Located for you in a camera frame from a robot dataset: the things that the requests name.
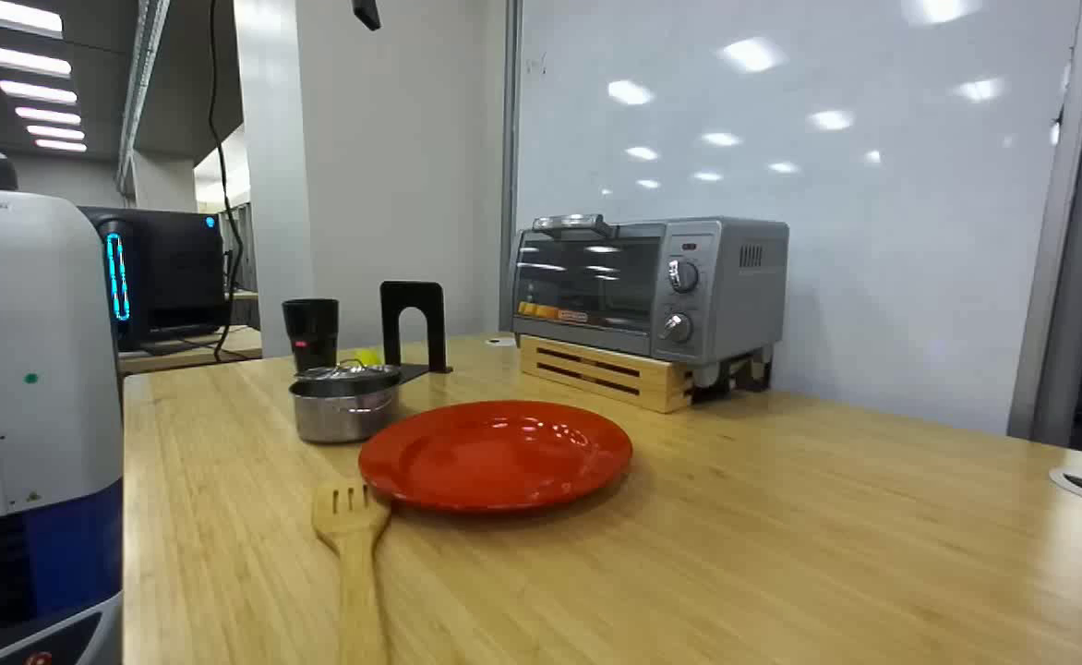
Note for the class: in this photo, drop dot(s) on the yellow toy corn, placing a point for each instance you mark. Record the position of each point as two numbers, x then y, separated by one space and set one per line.
363 356

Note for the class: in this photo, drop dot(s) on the white and blue robot base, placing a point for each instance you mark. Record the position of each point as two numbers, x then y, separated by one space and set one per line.
59 442

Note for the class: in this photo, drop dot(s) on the red plate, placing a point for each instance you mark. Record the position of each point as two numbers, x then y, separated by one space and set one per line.
497 455

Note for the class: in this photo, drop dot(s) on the wooden slatted crate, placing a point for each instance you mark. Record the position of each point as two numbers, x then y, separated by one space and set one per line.
641 383

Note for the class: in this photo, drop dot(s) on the silver toaster oven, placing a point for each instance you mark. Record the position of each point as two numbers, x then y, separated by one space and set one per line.
677 288

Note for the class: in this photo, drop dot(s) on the small steel pot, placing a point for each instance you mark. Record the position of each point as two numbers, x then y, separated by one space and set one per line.
349 405

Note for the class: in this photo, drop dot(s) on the black cup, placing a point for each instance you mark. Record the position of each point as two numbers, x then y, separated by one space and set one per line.
312 332

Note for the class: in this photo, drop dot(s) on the wooden fork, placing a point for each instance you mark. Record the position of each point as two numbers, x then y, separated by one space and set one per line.
349 519

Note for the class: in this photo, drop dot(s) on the black monitor with blue light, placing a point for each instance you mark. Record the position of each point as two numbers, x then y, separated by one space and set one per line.
163 274

